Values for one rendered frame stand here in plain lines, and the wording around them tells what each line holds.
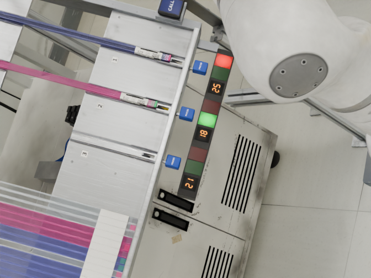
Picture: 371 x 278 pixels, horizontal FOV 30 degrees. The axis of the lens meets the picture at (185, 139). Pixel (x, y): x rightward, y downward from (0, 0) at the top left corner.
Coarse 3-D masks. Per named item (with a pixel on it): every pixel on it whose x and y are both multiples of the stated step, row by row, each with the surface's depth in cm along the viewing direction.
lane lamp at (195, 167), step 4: (188, 160) 147; (188, 164) 147; (192, 164) 147; (196, 164) 147; (200, 164) 147; (188, 168) 146; (192, 168) 146; (196, 168) 146; (200, 168) 146; (188, 172) 146; (192, 172) 146; (196, 172) 146; (200, 172) 146
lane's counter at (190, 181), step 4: (184, 176) 146; (188, 176) 146; (184, 180) 146; (188, 180) 146; (192, 180) 146; (196, 180) 146; (184, 184) 146; (188, 184) 146; (192, 184) 146; (196, 184) 146; (184, 188) 145; (188, 188) 145; (192, 188) 145
